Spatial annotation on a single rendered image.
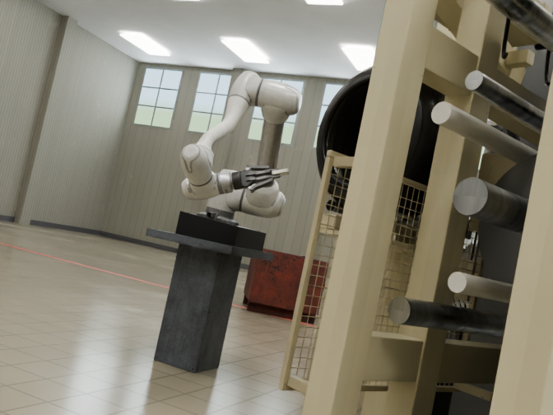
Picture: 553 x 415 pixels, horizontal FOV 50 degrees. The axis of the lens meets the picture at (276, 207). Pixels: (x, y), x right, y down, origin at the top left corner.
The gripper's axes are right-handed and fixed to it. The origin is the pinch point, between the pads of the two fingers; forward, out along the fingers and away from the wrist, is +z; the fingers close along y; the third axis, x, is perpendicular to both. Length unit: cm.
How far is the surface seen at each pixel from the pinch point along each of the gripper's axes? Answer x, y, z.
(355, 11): -558, -593, 145
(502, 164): 17, 22, 82
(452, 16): 58, -15, 67
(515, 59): 41, -5, 89
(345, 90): 17.6, -22.0, 31.7
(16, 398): 15, 78, -101
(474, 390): -13, 95, 56
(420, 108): 37, 5, 54
